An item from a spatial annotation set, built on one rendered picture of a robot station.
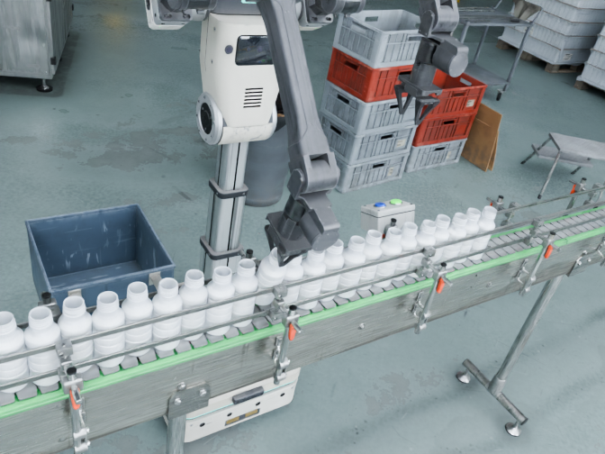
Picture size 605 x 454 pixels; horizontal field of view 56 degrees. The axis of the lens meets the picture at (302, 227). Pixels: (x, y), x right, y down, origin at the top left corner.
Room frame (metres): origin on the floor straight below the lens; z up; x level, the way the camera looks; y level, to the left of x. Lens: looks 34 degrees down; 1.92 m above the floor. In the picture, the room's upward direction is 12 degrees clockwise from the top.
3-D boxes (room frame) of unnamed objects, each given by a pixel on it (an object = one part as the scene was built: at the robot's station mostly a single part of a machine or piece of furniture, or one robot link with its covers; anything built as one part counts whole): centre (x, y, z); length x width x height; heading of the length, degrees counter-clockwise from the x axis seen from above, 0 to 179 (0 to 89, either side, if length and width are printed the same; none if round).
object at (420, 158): (4.23, -0.79, 0.11); 0.61 x 0.41 x 0.22; 131
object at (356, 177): (3.72, -0.30, 0.11); 0.61 x 0.41 x 0.22; 134
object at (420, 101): (1.37, -0.22, 1.43); 0.07 x 0.07 x 0.09; 37
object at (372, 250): (1.17, -0.18, 1.08); 0.06 x 0.06 x 0.17
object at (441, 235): (1.31, -0.37, 1.08); 0.06 x 0.06 x 0.17
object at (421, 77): (1.38, -0.21, 1.51); 0.10 x 0.07 x 0.07; 37
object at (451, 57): (1.35, -0.24, 1.60); 0.12 x 0.09 x 0.12; 38
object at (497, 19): (5.98, -1.33, 0.49); 1.05 x 0.55 x 0.99; 128
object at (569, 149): (4.23, -1.95, 0.21); 0.61 x 0.47 x 0.41; 1
